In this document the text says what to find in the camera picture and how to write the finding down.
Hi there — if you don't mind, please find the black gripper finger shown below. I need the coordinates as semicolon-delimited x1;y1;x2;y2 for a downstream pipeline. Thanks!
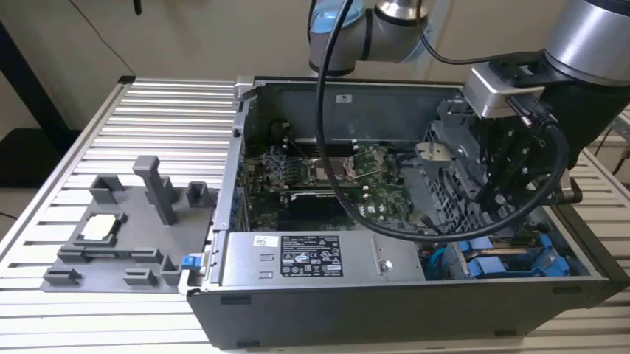
490;135;546;223
476;125;522;219

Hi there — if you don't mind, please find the hard disk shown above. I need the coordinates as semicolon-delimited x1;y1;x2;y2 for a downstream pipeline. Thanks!
455;234;576;280

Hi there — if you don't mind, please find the disk bay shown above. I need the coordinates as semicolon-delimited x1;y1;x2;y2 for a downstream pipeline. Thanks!
453;206;592;280

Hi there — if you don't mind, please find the gray metal drive cage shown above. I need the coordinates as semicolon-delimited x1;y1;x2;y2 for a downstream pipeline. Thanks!
401;95;498;237

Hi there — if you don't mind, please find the green motherboard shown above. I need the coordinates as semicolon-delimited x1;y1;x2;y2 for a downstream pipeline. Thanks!
243;142;419;233

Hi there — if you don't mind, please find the CPU socket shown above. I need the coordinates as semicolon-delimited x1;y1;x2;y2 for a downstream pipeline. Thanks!
302;156;361;184

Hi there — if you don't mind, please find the black graphics card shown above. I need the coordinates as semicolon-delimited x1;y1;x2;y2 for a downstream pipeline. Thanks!
278;190;369;232

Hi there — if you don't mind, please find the black PC case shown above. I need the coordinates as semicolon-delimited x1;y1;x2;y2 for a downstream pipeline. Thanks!
186;75;630;350

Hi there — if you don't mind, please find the silver power supply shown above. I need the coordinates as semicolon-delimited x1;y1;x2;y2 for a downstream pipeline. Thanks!
219;231;427;287

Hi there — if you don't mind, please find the gray parts rack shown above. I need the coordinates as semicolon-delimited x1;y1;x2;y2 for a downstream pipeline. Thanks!
42;154;221;294

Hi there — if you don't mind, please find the silver CPU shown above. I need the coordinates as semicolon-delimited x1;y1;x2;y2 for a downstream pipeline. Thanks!
80;214;122;239

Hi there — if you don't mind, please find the black box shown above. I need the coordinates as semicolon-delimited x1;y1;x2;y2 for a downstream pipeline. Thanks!
0;128;83;190

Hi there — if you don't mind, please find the black desk leg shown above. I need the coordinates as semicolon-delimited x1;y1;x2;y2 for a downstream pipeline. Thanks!
0;20;75;141

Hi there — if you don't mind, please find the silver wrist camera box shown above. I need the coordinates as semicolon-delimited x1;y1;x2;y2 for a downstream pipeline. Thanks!
463;62;548;119

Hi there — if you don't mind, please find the blue disk wire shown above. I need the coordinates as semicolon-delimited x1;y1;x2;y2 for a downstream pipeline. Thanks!
422;246;449;278

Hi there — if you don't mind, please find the thin black camera cable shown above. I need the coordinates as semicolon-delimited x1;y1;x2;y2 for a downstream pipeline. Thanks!
418;35;542;67

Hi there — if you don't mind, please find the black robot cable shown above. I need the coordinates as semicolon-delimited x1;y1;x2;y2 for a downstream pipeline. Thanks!
314;0;572;243

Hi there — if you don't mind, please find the thin black wall cable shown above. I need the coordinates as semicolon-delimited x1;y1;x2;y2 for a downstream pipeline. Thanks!
68;0;135;77

